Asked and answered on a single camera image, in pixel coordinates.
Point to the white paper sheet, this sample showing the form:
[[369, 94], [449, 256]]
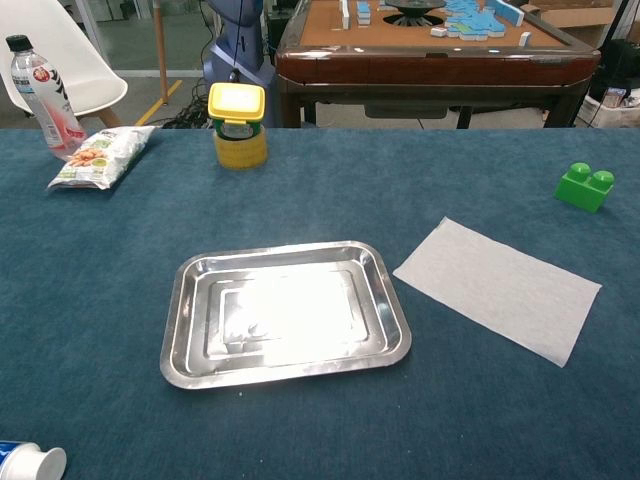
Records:
[[500, 290]]

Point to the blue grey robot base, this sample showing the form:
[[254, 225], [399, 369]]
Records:
[[252, 55]]

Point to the silver metal tray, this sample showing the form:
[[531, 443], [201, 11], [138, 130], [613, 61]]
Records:
[[300, 310]]

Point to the yellow lidded jar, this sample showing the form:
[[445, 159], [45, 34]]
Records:
[[240, 150]]

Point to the brown mahjong table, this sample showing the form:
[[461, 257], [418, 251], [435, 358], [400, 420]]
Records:
[[425, 65]]

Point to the blue white tile stack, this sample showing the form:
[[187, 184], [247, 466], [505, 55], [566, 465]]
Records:
[[364, 14]]

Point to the white snack bag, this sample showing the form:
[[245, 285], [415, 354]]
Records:
[[100, 160]]

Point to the white mahjong tile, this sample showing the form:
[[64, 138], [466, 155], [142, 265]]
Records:
[[525, 38], [439, 32]]

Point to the black table centre dome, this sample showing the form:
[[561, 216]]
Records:
[[412, 12]]

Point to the wooden pole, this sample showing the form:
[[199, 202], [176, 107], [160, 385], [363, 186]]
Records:
[[160, 50]]

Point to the blue mahjong tile pile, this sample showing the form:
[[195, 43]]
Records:
[[472, 22]]

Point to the green building block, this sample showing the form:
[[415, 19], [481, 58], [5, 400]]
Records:
[[582, 192]]

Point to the white chair wooden legs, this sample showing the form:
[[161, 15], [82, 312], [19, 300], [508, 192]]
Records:
[[90, 75]]

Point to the blue mahjong tile row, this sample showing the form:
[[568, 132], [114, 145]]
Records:
[[510, 12]]

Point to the clear bottle pink label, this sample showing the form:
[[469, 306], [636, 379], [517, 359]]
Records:
[[50, 100]]

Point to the white storage box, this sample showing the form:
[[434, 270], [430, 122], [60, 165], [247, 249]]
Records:
[[607, 112]]

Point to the blue white toothpaste tube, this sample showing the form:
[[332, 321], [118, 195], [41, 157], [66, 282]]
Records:
[[30, 462]]

